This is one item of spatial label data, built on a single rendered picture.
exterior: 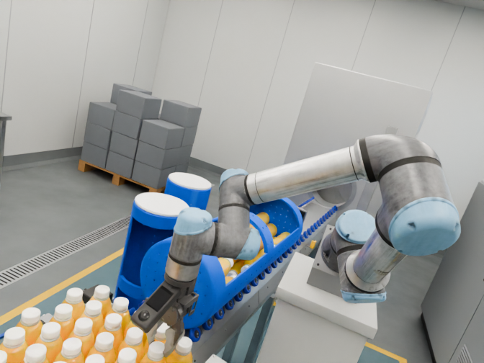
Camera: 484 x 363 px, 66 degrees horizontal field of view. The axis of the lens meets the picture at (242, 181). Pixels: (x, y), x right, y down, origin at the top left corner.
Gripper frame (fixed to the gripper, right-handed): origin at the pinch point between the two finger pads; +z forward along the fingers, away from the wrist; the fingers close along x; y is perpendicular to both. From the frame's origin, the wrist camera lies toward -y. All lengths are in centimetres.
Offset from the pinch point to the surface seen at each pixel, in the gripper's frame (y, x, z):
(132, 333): -0.9, 7.3, -0.6
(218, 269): 28.2, 2.3, -9.7
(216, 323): 38.7, 2.0, 16.0
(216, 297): 24.6, -1.0, -3.3
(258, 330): 120, 6, 70
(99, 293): 4.1, 24.1, -0.4
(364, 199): 164, -19, -16
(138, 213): 70, 68, 9
